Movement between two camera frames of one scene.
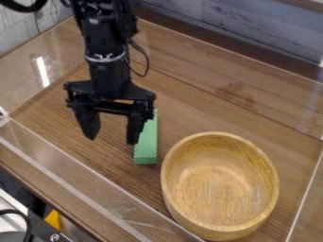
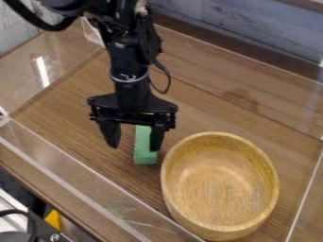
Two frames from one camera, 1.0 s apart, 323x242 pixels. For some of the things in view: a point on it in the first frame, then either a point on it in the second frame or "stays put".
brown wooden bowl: (218, 185) stays put
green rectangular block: (145, 148) stays put
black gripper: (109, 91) → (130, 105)
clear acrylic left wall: (40, 62) stays put
